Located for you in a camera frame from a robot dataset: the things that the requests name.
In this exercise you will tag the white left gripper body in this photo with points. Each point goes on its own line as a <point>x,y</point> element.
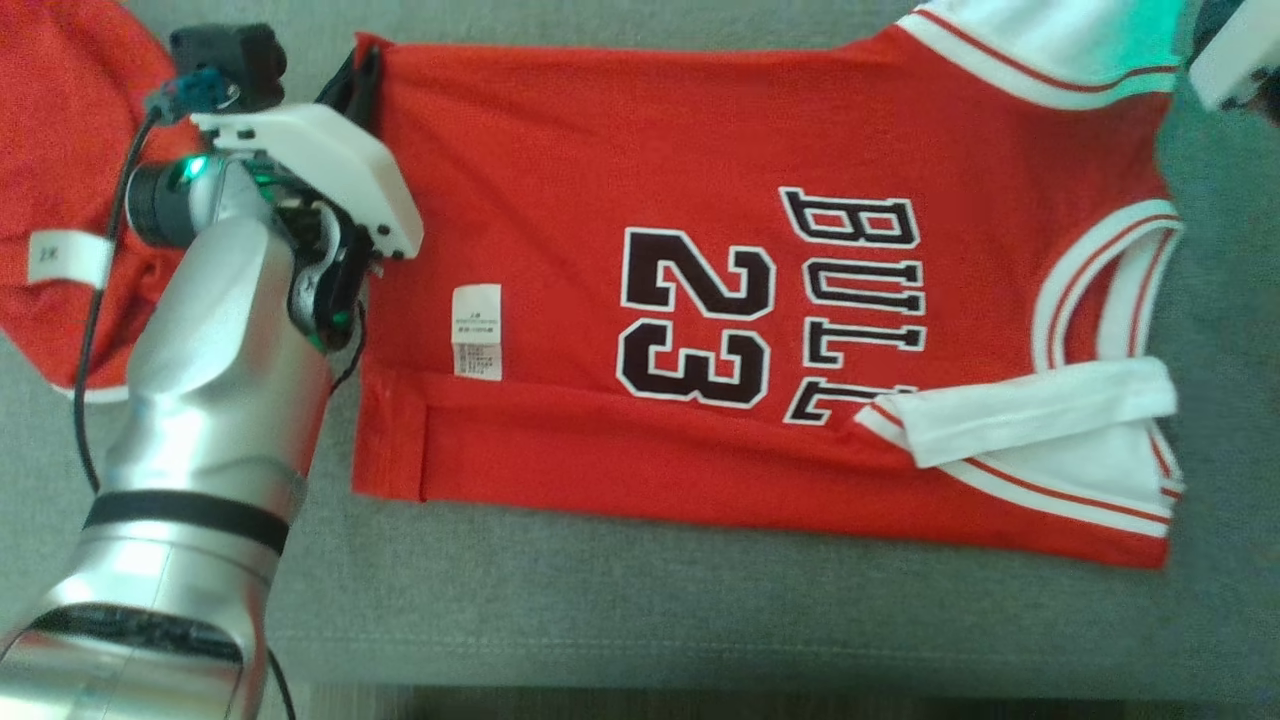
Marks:
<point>340,165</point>

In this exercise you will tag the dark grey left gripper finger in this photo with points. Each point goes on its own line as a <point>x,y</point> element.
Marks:
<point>338,85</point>
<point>370,90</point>

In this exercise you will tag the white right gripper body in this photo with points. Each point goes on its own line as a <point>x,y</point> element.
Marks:
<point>1240,50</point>

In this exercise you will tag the red Bulls 23 jersey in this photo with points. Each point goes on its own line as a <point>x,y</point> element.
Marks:
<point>600,150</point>

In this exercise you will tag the red white basketball shorts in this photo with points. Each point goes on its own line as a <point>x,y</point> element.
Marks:
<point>60,120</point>

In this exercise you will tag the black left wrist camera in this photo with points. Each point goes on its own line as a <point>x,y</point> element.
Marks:
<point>235,60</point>

